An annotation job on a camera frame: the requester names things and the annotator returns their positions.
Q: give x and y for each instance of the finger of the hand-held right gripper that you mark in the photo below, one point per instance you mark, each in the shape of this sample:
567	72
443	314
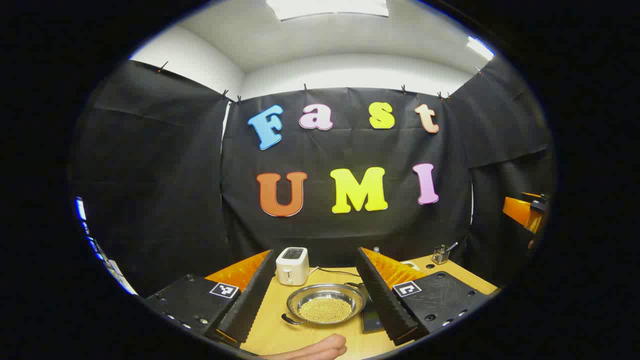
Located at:
517	211
540	201

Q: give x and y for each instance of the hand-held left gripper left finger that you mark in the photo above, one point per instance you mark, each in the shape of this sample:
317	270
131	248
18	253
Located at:
250	300

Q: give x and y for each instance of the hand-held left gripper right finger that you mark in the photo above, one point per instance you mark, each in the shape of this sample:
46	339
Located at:
382	295

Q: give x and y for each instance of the black induction cooktop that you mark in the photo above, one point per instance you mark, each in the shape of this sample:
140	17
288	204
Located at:
371	317

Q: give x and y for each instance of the steel pot with soybeans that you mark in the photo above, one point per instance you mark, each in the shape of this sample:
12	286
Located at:
325	307

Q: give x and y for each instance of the white divided bean tray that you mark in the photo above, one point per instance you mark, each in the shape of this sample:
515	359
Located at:
411	264

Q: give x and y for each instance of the white toaster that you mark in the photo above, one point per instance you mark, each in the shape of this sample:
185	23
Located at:
292	267

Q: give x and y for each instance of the small ceiling light panel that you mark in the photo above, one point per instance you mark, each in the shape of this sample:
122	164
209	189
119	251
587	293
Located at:
480	47

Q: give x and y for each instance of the large ceiling light panel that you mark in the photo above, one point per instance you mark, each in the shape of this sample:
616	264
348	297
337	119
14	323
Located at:
327	7

